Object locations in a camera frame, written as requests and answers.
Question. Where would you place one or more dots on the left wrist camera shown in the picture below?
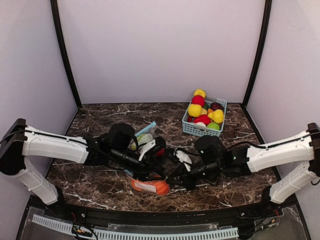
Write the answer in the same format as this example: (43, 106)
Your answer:
(152, 147)

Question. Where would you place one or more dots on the green pear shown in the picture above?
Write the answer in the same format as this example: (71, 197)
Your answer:
(141, 139)

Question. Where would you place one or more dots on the black front table rail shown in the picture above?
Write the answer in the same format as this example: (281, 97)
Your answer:
(249, 218)

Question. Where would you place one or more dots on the black right frame post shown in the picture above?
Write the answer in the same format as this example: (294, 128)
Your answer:
(259, 52)

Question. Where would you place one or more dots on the red tomato with stem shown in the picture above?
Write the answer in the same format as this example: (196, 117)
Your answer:
(160, 153)

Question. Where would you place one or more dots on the yellow apple front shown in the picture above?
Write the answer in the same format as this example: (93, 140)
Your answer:
(194, 110)

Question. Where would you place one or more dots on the red apple back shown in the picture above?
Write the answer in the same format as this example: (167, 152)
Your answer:
(198, 100)

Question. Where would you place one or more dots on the white slotted cable duct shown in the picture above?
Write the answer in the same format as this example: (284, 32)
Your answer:
(128, 232)

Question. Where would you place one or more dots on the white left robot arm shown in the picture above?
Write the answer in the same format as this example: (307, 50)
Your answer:
(119, 145)

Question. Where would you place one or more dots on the clear zip bag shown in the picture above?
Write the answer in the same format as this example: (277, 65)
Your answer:
(151, 187)
(151, 128)

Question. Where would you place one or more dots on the white garlic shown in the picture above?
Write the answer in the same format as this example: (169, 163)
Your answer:
(201, 124)

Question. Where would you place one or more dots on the yellow fruit back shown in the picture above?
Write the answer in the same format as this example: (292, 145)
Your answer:
(199, 92)

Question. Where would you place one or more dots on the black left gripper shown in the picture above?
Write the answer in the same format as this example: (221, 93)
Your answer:
(147, 166)

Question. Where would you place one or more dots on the black frame post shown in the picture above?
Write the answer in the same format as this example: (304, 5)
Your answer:
(63, 52)
(259, 52)

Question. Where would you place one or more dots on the dark maroon fruit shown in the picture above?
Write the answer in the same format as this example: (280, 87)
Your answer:
(216, 106)

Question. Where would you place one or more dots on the black left frame post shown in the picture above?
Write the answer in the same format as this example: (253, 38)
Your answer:
(63, 52)

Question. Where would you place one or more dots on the orange pumpkin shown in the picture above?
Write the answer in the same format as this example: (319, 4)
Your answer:
(161, 187)

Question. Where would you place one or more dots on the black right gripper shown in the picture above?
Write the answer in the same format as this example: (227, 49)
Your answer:
(183, 175)

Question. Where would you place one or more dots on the red pepper in basket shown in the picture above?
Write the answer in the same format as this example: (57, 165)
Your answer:
(202, 118)

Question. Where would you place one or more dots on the yellow lemon right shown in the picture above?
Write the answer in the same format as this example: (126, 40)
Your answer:
(216, 116)

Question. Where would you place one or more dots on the light blue plastic basket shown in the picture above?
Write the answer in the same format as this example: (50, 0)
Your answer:
(191, 128)

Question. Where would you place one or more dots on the green lime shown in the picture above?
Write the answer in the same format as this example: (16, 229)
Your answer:
(214, 126)

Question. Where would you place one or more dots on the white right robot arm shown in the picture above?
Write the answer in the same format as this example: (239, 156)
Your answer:
(244, 158)

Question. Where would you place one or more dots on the orange fruit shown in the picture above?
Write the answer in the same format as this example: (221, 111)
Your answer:
(139, 186)

